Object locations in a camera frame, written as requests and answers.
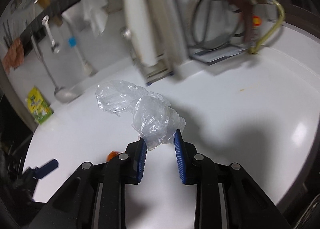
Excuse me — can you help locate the orange peel scrap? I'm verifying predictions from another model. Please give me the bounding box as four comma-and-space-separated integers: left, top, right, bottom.
106, 150, 120, 162

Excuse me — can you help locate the clear plastic bag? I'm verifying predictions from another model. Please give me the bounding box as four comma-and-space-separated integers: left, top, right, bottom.
95, 80, 186, 150

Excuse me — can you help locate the yellow seasoning pouch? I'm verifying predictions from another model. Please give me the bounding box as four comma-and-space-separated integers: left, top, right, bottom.
27, 87, 54, 124

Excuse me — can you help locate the steel spatula turner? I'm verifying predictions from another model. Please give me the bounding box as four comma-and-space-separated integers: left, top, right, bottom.
30, 35, 80, 104

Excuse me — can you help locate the white brush blue collar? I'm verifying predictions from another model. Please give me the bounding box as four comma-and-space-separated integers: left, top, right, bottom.
68, 24, 94, 76

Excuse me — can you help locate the orange dish cloth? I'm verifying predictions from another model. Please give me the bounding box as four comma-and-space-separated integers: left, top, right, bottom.
2, 38, 24, 74

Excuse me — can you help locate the small steel ladle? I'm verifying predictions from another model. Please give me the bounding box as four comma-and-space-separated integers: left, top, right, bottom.
42, 15, 60, 54

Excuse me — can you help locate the black lid rack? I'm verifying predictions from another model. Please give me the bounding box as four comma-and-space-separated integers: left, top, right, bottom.
188, 43, 249, 66

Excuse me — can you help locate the steel cutting board stand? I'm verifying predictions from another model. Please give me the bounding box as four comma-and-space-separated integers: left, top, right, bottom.
120, 27, 174, 86

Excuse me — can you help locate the white hanging cloth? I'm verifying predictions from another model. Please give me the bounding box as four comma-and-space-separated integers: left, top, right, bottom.
81, 0, 108, 37

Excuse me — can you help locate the steel pot lid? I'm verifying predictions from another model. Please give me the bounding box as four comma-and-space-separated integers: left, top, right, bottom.
186, 0, 253, 50

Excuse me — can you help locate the white cutting board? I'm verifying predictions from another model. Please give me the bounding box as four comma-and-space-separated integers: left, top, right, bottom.
123, 0, 182, 64

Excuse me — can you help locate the gas valve orange knob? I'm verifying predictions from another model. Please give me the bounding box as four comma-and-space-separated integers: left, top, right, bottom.
226, 0, 270, 44

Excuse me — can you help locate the black wall utensil rack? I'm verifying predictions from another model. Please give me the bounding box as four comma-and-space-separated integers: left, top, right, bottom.
20, 0, 81, 55

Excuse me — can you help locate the yellow gas hose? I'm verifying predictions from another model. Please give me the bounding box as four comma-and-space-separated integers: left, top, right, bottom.
248, 0, 286, 55

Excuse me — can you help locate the wooden handle brush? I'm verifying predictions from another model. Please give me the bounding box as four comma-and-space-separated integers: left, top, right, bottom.
37, 0, 51, 9

